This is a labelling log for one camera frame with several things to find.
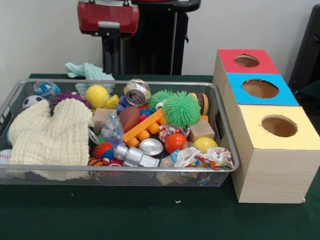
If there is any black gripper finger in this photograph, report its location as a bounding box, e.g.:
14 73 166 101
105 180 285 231
112 34 122 75
101 34 114 76

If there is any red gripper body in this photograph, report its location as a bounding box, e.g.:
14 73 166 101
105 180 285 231
76 0 140 36

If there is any mint green muslin cloth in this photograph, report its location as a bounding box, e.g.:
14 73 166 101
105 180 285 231
65 62 116 95

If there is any silver mesh bin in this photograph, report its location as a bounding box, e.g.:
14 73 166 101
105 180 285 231
0 78 241 187

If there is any wooden box with three holes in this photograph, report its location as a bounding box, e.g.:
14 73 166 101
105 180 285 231
212 48 320 204

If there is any crushed silver can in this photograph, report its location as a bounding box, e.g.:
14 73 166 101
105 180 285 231
123 78 152 107

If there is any yellow tennis ball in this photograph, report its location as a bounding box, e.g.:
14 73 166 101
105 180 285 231
85 85 110 109

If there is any orange plastic brick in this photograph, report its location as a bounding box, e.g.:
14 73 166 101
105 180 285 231
123 107 166 148

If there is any large green spiky ball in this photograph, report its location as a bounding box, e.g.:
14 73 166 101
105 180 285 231
162 91 202 130

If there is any cream muslin cloth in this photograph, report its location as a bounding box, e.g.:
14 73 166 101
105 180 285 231
7 98 95 181

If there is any silver plastic toy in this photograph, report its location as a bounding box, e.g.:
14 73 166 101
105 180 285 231
113 144 161 168

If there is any orange ball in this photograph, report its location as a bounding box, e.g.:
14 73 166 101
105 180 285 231
164 133 188 155

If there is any smooth yellow ball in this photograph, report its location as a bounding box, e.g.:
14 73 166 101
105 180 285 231
192 136 219 154

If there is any dark green table cloth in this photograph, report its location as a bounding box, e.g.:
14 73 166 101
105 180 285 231
0 73 320 240

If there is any black chair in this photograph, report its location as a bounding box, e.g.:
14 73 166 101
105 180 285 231
287 4 320 88

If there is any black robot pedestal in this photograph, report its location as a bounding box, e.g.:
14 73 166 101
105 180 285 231
117 0 202 76

